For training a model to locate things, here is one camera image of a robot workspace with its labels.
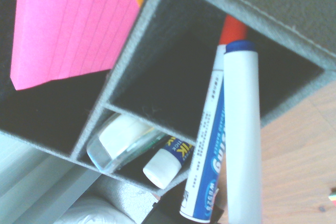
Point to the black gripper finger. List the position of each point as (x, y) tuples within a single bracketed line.
[(168, 212)]

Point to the white marker with blue cap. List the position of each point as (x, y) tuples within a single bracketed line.
[(242, 129)]

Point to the blue-labelled marker with red cap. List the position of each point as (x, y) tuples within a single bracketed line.
[(210, 140)]

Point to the glue stick with white cap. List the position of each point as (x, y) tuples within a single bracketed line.
[(162, 167)]

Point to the white rounded object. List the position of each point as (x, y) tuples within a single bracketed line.
[(92, 214)]

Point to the clear correction tape dispenser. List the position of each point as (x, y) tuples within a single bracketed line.
[(115, 142)]

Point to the pink lined sticky note pad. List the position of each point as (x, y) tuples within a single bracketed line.
[(68, 30)]

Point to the gray felt desk organizer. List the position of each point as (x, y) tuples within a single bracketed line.
[(275, 1)]

